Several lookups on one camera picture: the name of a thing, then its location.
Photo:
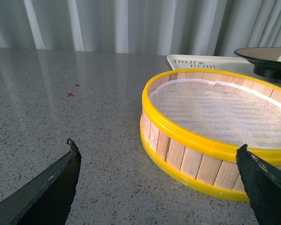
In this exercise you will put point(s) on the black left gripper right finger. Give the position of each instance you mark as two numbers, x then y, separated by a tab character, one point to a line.
262	184

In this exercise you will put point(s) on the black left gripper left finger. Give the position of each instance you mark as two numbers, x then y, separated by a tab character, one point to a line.
46	199

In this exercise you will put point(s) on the beige plate with black rim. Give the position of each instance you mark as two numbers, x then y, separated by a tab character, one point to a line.
264	59

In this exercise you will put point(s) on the white bear tray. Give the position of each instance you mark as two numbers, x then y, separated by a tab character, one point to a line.
231	64

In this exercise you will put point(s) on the white steamer cloth liner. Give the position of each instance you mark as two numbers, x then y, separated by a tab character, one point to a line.
221	111

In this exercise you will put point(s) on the bamboo steamer with yellow rims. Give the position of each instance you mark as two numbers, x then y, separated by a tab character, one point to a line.
200	163

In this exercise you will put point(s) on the grey pleated curtain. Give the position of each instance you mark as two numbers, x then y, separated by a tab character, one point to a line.
162	27

